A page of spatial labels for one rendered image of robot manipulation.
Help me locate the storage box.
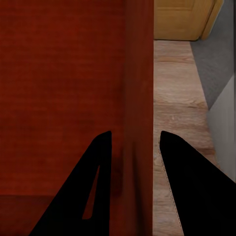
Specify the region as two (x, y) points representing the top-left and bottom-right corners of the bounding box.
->
(0, 0), (154, 236)

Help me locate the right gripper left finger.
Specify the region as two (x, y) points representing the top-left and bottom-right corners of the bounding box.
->
(29, 131), (112, 236)

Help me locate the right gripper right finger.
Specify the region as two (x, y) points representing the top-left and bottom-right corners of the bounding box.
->
(160, 131), (236, 236)

